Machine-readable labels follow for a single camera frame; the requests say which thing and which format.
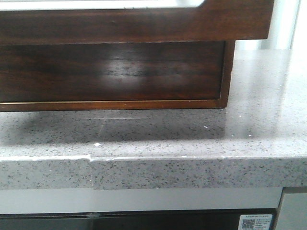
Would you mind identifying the dark wooden drawer cabinet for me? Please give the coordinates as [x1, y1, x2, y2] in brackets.
[0, 39, 236, 112]

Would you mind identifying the wooden drawer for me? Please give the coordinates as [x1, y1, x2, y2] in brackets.
[0, 40, 225, 103]
[0, 0, 274, 46]

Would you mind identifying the black appliance under counter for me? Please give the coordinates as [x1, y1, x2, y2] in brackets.
[0, 208, 276, 230]

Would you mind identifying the white QR code label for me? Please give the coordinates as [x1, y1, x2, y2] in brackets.
[238, 214, 273, 230]

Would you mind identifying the white cabinet door panel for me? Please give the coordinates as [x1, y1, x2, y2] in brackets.
[276, 187, 307, 230]

